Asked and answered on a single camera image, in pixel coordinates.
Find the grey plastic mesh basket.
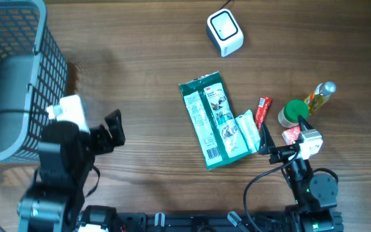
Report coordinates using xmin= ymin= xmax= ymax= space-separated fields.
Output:
xmin=0 ymin=0 xmax=68 ymax=163

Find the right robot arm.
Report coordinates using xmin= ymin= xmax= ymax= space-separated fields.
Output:
xmin=255 ymin=116 xmax=344 ymax=232

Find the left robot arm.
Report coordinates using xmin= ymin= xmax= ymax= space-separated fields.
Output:
xmin=17 ymin=110 xmax=126 ymax=231

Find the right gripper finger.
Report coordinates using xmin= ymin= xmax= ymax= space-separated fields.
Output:
xmin=258 ymin=122 xmax=276 ymax=155
xmin=298 ymin=115 xmax=314 ymax=131

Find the red white tube package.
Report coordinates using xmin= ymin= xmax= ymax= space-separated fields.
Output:
xmin=254 ymin=96 xmax=272 ymax=131

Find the pink Kleenex tissue pack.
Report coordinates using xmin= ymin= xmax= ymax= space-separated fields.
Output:
xmin=281 ymin=126 xmax=301 ymax=145

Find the yellow oil bottle silver cap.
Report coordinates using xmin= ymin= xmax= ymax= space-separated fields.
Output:
xmin=304 ymin=81 xmax=336 ymax=115

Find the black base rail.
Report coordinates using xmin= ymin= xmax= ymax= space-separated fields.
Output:
xmin=108 ymin=211 xmax=344 ymax=232

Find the right camera cable black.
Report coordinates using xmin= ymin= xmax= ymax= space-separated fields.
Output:
xmin=243 ymin=153 xmax=298 ymax=231

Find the Knorr jar green lid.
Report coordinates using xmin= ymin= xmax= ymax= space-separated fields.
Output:
xmin=278 ymin=99 xmax=309 ymax=128

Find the teal toothbrush package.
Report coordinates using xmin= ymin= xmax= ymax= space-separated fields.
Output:
xmin=236 ymin=110 xmax=260 ymax=153

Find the white barcode scanner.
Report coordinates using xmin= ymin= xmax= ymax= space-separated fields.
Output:
xmin=206 ymin=8 xmax=244 ymax=57

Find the green 3M gloves package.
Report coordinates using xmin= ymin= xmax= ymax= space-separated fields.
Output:
xmin=179 ymin=72 xmax=252 ymax=170

